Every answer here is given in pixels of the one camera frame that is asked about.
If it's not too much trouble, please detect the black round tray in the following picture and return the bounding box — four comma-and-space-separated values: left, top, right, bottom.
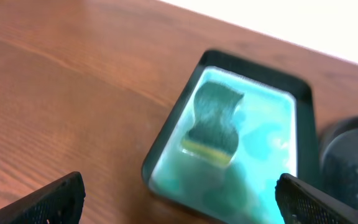
319, 116, 358, 211

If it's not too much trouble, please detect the green yellow scrub sponge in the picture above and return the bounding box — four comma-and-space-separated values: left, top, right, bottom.
181, 82, 244, 167

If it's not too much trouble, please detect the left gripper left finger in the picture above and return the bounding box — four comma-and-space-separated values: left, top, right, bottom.
0, 171, 86, 224

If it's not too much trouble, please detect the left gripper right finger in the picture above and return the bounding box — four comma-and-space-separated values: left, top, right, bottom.
275, 173, 358, 224

